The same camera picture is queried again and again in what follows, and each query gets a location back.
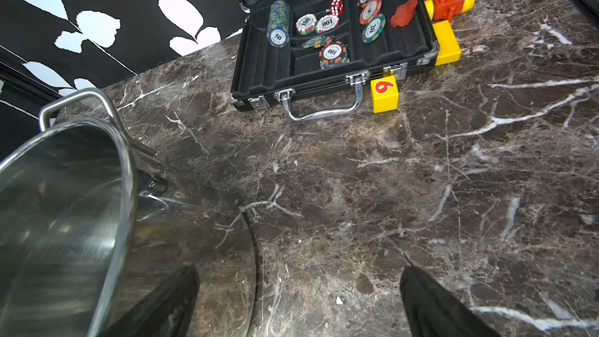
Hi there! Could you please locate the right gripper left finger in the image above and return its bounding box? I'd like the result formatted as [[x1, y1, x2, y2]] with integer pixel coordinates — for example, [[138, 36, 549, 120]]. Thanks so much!
[[100, 265, 200, 336]]

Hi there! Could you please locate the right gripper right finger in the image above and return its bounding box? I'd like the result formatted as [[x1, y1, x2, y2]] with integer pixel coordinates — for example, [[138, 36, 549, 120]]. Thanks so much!
[[400, 265, 499, 337]]

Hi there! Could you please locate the stainless steel pot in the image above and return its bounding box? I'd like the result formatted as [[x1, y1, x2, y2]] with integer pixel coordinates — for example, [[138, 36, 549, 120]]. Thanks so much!
[[1, 88, 168, 336]]

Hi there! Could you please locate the yellow number cube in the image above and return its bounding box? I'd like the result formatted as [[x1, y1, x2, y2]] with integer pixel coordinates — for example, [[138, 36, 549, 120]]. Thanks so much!
[[371, 76, 399, 113]]

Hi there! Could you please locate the orange blue chip stack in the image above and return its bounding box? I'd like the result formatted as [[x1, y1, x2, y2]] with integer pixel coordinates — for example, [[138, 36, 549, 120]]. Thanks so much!
[[319, 42, 349, 69]]

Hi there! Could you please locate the green white poker chip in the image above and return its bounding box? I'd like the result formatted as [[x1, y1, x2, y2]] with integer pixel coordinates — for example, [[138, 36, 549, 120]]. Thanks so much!
[[361, 13, 386, 44]]

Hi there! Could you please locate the red plastic piece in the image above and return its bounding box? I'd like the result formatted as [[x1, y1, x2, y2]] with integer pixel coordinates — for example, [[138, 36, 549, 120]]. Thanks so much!
[[390, 0, 419, 28]]

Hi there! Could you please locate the blue green chip stack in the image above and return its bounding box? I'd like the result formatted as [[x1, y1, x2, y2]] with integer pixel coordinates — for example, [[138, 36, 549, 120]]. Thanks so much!
[[267, 0, 291, 48]]

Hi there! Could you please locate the black poker chip case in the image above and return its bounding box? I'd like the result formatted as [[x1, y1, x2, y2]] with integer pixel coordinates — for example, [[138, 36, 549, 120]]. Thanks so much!
[[229, 0, 440, 115]]

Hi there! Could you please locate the red translucent die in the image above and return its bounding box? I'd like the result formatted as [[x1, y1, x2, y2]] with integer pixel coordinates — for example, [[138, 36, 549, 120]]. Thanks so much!
[[329, 0, 344, 17]]

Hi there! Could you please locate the yellow red toy block figure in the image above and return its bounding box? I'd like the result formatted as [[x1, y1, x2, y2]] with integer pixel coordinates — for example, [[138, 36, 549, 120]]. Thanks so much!
[[415, 0, 477, 67]]

